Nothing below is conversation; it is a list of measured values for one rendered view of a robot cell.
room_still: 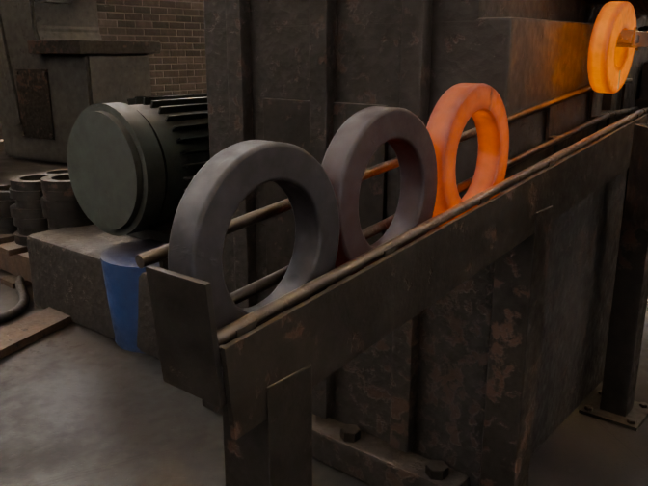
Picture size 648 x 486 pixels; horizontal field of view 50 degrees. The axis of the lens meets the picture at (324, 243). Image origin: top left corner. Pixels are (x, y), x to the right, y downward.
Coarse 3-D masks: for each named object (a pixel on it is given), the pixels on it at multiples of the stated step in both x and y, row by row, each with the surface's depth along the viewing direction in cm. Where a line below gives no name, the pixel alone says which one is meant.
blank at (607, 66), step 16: (608, 16) 116; (624, 16) 119; (592, 32) 117; (608, 32) 116; (592, 48) 117; (608, 48) 116; (624, 48) 124; (592, 64) 118; (608, 64) 118; (624, 64) 124; (592, 80) 121; (608, 80) 120; (624, 80) 126
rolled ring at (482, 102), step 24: (456, 96) 82; (480, 96) 85; (432, 120) 82; (456, 120) 81; (480, 120) 90; (504, 120) 91; (456, 144) 82; (480, 144) 93; (504, 144) 93; (480, 168) 93; (504, 168) 94; (456, 192) 84; (432, 216) 86; (456, 216) 85
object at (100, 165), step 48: (144, 96) 206; (192, 96) 215; (96, 144) 195; (144, 144) 187; (192, 144) 200; (96, 192) 200; (144, 192) 189; (48, 240) 218; (96, 240) 217; (48, 288) 221; (96, 288) 203; (144, 288) 187; (144, 336) 192
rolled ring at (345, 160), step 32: (352, 128) 69; (384, 128) 71; (416, 128) 75; (352, 160) 67; (416, 160) 77; (352, 192) 68; (416, 192) 79; (352, 224) 69; (416, 224) 79; (352, 256) 70
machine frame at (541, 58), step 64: (256, 0) 136; (320, 0) 123; (384, 0) 118; (448, 0) 111; (512, 0) 116; (576, 0) 137; (256, 64) 140; (320, 64) 126; (384, 64) 121; (448, 64) 113; (512, 64) 108; (576, 64) 128; (640, 64) 158; (256, 128) 144; (320, 128) 129; (512, 128) 112; (256, 192) 148; (384, 192) 126; (256, 256) 152; (576, 256) 146; (448, 320) 123; (576, 320) 154; (320, 384) 143; (384, 384) 136; (448, 384) 126; (576, 384) 162; (320, 448) 143; (384, 448) 136; (448, 448) 129
